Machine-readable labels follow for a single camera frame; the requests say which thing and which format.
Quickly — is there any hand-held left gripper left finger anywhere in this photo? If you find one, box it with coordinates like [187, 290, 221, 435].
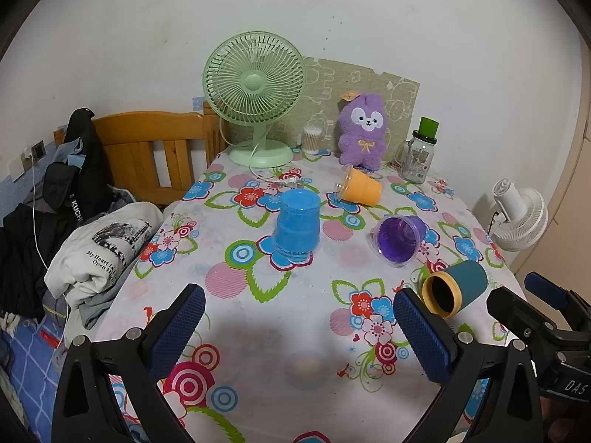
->
[51, 283, 207, 443]

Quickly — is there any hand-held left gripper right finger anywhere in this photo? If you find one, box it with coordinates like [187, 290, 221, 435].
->
[392, 287, 548, 443]

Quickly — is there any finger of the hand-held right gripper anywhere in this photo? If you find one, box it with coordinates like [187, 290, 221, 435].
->
[525, 271, 591, 321]
[486, 285, 557, 339]

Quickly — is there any teal cup with yellow rim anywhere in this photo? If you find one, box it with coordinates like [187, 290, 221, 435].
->
[421, 259, 489, 319]

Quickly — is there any purple cup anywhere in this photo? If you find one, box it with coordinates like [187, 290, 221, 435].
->
[368, 215, 426, 268]

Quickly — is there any blue cup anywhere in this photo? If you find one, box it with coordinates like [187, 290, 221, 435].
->
[273, 189, 321, 259]

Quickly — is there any orange cup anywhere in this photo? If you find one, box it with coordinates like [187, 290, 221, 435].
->
[335, 165, 384, 206]

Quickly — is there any white clip fan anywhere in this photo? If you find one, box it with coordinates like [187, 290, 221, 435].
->
[488, 178, 550, 253]

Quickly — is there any grey cloth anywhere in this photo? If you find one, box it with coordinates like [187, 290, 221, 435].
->
[69, 279, 122, 329]

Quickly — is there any floral tablecloth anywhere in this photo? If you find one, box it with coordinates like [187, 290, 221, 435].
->
[95, 148, 533, 443]

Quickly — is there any white printed t-shirt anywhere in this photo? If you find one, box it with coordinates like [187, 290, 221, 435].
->
[45, 202, 165, 310]

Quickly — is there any blue patterned bedsheet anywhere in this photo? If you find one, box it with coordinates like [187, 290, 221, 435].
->
[0, 316, 72, 443]

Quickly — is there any black clothing pile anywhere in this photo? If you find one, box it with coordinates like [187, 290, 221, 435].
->
[0, 200, 72, 321]

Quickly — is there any glass jar with green lid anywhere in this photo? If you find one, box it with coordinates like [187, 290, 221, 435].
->
[398, 117, 440, 183]

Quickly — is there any black jacket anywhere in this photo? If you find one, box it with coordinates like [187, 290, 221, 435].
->
[41, 108, 117, 234]

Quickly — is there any wooden headboard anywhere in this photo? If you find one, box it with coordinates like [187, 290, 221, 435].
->
[91, 100, 228, 207]

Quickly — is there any purple plush toy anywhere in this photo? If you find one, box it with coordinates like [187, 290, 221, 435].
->
[336, 91, 392, 170]

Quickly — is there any cotton swab container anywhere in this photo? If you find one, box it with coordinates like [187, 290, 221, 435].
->
[302, 126, 324, 157]

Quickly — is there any green desk fan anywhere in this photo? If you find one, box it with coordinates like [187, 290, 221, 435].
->
[202, 31, 306, 168]

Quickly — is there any beige patterned board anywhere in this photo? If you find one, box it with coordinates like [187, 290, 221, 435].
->
[281, 56, 421, 163]

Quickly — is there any white charging cable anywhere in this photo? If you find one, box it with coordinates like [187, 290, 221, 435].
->
[24, 147, 71, 326]

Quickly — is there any white fan cable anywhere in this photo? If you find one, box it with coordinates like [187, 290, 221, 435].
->
[248, 124, 302, 190]

